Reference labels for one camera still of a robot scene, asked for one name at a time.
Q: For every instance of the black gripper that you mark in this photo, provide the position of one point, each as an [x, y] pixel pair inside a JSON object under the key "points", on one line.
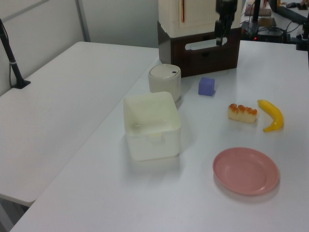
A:
{"points": [[226, 8]]}

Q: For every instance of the purple foam cube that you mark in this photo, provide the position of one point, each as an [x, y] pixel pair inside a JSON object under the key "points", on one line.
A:
{"points": [[206, 87]]}

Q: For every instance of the dark brown crate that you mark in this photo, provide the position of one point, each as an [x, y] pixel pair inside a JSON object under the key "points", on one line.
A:
{"points": [[200, 55]]}

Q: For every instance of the cream toy appliance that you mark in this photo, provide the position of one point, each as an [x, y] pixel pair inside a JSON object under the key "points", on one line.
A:
{"points": [[193, 14]]}

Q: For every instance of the black monitor stand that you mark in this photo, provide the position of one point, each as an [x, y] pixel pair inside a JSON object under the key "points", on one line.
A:
{"points": [[255, 14]]}

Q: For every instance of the black device with red light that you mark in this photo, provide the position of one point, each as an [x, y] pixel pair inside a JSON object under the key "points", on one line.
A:
{"points": [[269, 35]]}

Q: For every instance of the white lidded trash bin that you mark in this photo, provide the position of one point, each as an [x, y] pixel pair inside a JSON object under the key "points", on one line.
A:
{"points": [[165, 81]]}

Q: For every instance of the black clamp with pole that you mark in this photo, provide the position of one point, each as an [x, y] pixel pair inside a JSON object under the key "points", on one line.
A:
{"points": [[303, 41]]}

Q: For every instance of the toy bread with orange glaze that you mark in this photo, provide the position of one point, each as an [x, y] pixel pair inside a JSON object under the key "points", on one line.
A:
{"points": [[242, 114]]}

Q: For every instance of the yellow toy banana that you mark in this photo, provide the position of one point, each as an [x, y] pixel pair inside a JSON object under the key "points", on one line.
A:
{"points": [[274, 116]]}

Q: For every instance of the cream open plastic box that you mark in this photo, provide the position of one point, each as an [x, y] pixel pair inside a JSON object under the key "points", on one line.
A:
{"points": [[152, 130]]}

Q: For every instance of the pink plastic plate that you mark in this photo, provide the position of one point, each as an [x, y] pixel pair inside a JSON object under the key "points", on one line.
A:
{"points": [[245, 171]]}

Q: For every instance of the grey partition post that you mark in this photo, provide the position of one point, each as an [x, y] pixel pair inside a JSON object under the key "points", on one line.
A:
{"points": [[83, 20]]}

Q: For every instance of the black camera pole with clamp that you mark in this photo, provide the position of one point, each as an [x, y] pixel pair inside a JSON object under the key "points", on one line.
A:
{"points": [[10, 60]]}

